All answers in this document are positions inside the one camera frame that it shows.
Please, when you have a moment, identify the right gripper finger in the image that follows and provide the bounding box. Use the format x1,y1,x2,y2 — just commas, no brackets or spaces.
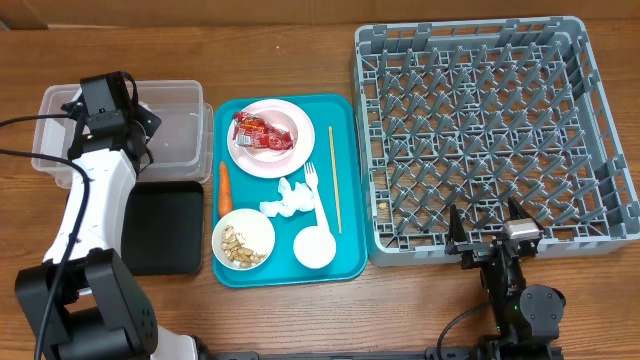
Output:
507,196,536,222
447,204,469,245

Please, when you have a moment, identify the red snack wrapper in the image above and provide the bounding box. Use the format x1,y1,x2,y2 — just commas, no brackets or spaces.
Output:
232,112,294,151

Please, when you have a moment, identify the small white tissue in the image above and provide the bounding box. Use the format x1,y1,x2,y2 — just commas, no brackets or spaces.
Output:
259,177,315,218

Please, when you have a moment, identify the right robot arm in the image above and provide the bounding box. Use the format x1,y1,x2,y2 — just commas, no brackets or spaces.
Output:
436,197,566,360

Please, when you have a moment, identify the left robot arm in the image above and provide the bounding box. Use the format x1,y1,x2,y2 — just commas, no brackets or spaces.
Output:
15,101,206,359

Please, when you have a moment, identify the grey dishwasher rack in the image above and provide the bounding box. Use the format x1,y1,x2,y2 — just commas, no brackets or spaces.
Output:
353,16,639,266

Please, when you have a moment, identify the clear plastic bin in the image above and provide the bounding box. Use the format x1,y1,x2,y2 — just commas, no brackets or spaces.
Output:
31,80,214,189

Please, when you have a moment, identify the black plastic tray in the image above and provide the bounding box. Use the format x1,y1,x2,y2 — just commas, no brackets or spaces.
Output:
120,181,204,276

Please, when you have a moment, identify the orange carrot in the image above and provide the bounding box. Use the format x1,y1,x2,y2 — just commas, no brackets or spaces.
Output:
218,161,233,218

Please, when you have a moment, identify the small white round cup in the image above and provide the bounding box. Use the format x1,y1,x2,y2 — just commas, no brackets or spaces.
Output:
293,225,337,269

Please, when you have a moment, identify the white bowl with nuts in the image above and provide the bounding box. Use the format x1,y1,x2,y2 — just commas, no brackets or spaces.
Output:
211,209,275,271

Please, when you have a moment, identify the white plastic fork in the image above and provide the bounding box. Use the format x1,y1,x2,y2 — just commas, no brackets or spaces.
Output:
304,162,329,230

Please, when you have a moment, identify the wooden chopstick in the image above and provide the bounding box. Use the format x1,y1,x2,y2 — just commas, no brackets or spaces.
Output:
328,126,342,234

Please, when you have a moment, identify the teal plastic tray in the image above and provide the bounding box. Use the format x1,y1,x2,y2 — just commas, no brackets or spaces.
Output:
212,94,368,288

